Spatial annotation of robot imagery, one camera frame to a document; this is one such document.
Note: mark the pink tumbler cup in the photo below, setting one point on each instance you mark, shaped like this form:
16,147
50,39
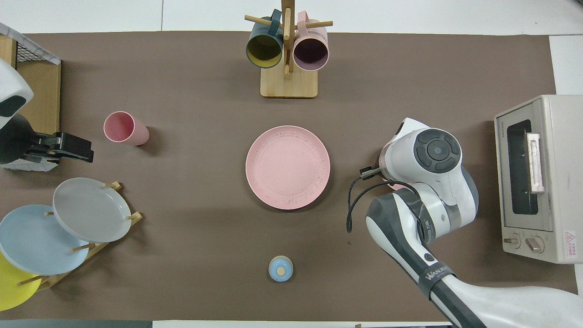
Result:
120,127

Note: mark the beige toaster oven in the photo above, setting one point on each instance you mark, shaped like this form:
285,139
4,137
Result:
562,182

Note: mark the pink speckled plate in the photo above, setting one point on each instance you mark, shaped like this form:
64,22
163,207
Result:
288,167

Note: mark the brown table mat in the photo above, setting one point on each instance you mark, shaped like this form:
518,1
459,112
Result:
191,114

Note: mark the dark teal mug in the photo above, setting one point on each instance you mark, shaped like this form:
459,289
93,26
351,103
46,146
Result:
264,50

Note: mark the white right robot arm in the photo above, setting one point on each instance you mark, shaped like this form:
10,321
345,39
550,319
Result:
432,205

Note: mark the blue service bell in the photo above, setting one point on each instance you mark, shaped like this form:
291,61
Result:
280,269

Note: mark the pink mug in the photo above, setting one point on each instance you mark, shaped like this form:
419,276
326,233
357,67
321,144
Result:
310,53

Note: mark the light blue plate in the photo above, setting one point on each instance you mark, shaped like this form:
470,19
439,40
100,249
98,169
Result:
32,239

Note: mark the yellow plate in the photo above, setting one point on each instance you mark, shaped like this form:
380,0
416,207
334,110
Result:
11,289

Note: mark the grey plate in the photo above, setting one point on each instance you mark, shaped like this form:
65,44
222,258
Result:
91,209

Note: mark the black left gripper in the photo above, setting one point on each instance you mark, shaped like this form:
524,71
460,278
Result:
73,148

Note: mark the wooden plate rack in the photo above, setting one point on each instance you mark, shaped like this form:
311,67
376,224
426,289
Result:
98,248

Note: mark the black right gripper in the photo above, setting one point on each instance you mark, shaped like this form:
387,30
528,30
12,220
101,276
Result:
372,173

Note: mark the wooden mug tree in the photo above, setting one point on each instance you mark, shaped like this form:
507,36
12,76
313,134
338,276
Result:
288,84

